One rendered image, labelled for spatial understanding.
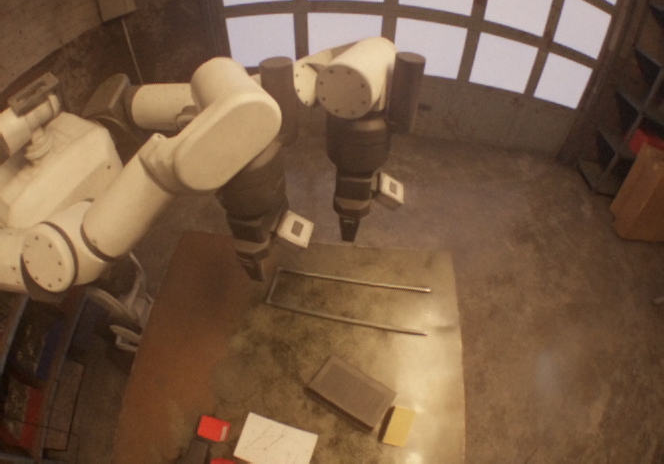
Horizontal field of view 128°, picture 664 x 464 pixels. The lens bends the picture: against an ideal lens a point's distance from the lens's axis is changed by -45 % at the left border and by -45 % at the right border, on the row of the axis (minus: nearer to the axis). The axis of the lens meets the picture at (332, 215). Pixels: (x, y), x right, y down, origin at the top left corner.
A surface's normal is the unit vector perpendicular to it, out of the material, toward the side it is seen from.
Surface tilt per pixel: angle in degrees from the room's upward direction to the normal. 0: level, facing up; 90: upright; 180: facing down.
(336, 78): 90
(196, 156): 90
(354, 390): 0
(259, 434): 0
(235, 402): 0
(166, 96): 23
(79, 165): 58
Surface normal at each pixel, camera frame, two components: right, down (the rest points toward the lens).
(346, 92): -0.42, 0.69
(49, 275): 0.21, 0.29
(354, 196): -0.17, 0.76
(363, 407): 0.00, -0.64
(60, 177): 0.83, -0.17
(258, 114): 0.53, 0.66
